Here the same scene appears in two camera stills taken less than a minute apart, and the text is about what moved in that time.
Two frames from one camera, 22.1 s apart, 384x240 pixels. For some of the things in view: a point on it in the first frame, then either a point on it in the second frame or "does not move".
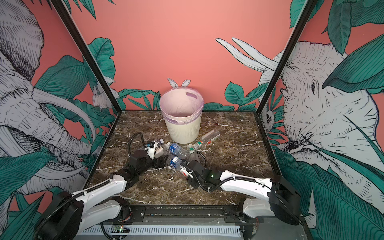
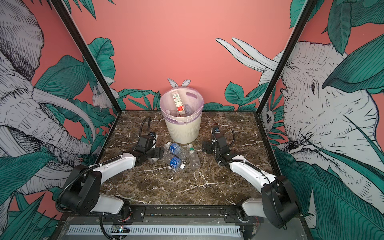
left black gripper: (162, 162) → (158, 152)
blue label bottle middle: (175, 162) does not move
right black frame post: (306, 12) does not move
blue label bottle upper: (178, 150) does not move
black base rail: (191, 214) does not move
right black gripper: (190, 180) → (210, 144)
